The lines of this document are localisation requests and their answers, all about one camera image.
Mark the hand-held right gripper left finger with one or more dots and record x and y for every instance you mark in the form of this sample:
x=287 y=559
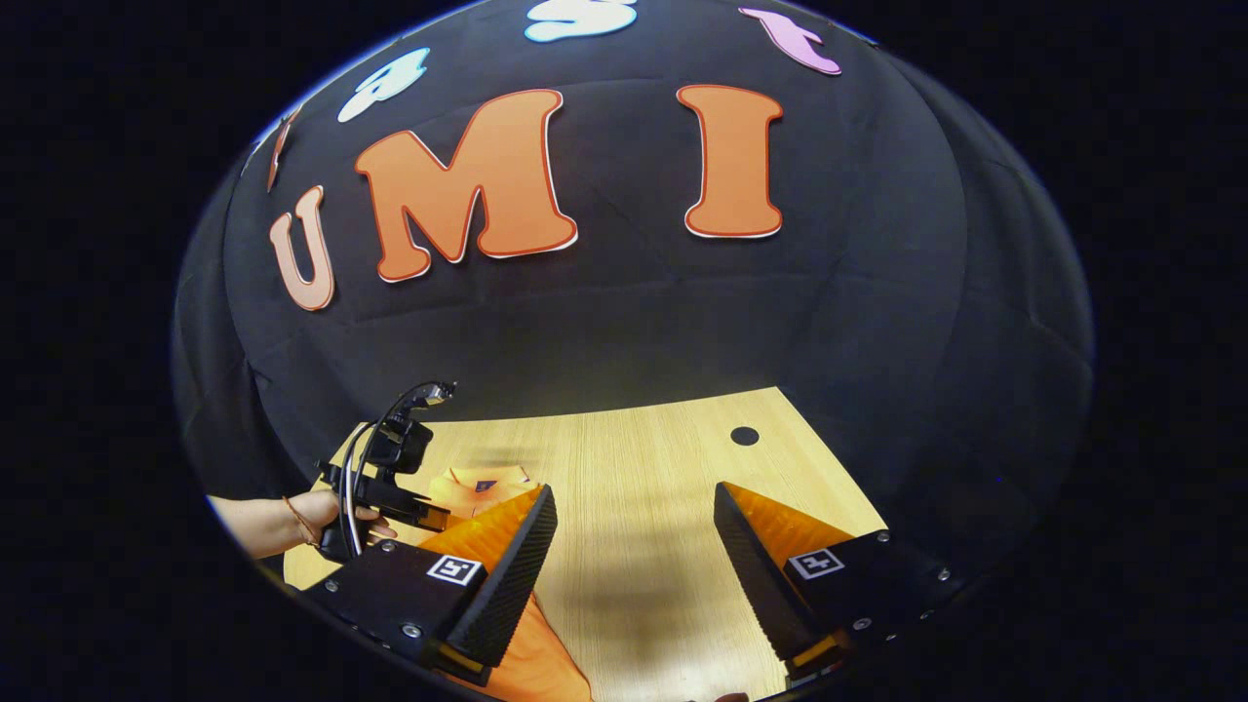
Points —
x=517 y=585

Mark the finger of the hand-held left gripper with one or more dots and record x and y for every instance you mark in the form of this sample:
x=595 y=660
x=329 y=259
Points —
x=409 y=507

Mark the orange T-shirt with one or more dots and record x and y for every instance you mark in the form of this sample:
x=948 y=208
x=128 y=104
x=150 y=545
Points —
x=541 y=663

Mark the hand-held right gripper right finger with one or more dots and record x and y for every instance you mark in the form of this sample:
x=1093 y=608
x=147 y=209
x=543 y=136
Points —
x=756 y=585

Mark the thin orange wrist band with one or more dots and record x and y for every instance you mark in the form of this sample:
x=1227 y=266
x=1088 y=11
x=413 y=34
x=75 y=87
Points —
x=295 y=522

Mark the black backdrop cloth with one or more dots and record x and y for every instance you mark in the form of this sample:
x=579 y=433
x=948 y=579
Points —
x=634 y=322

